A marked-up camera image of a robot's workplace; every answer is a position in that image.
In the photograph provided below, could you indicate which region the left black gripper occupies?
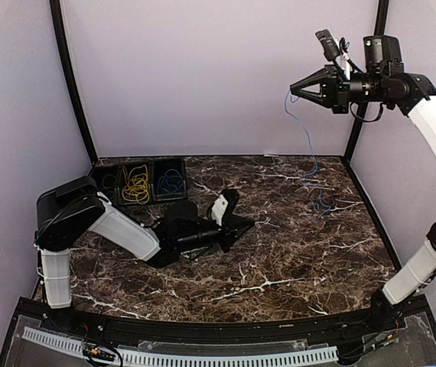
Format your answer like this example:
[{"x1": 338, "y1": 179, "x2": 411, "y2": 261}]
[{"x1": 177, "y1": 216, "x2": 255, "y2": 254}]

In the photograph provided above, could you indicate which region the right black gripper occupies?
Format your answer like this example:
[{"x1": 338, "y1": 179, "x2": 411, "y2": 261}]
[{"x1": 292, "y1": 63, "x2": 390, "y2": 112}]

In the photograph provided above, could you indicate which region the yellow cable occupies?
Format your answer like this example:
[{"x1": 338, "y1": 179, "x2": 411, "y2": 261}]
[{"x1": 120, "y1": 163, "x2": 151, "y2": 206}]

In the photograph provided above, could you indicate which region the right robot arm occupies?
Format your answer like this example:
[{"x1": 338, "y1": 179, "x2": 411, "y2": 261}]
[{"x1": 290, "y1": 30, "x2": 436, "y2": 332}]

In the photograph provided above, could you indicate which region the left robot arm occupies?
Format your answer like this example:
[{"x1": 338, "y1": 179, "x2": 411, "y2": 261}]
[{"x1": 34, "y1": 176, "x2": 255, "y2": 333}]

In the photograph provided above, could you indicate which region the black three-compartment tray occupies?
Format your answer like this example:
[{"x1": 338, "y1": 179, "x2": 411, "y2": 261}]
[{"x1": 89, "y1": 158, "x2": 187, "y2": 206}]

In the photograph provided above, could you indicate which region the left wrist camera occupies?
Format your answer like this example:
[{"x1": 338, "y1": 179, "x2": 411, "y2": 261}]
[{"x1": 207, "y1": 189, "x2": 239, "y2": 227}]

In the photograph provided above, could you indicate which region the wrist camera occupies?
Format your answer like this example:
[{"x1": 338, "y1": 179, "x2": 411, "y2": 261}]
[
  {"x1": 207, "y1": 189, "x2": 239, "y2": 227},
  {"x1": 315, "y1": 29, "x2": 356, "y2": 81}
]

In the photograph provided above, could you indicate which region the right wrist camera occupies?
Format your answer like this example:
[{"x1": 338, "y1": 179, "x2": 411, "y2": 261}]
[{"x1": 315, "y1": 29, "x2": 356, "y2": 81}]

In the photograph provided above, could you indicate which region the right black frame post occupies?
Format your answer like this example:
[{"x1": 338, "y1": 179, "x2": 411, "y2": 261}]
[{"x1": 342, "y1": 0, "x2": 390, "y2": 165}]

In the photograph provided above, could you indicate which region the black frame post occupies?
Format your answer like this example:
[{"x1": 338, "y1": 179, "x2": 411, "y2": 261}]
[
  {"x1": 49, "y1": 0, "x2": 99, "y2": 164},
  {"x1": 342, "y1": 0, "x2": 390, "y2": 165}
]

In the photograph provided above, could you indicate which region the white slotted cable duct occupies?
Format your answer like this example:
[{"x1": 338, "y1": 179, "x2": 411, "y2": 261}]
[{"x1": 22, "y1": 326, "x2": 338, "y2": 366}]

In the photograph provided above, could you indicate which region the black front rail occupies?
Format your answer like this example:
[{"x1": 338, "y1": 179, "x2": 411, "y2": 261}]
[{"x1": 44, "y1": 307, "x2": 374, "y2": 344}]

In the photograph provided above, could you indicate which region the left black frame post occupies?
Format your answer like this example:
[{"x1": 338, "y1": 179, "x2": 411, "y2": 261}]
[{"x1": 49, "y1": 0, "x2": 99, "y2": 164}]

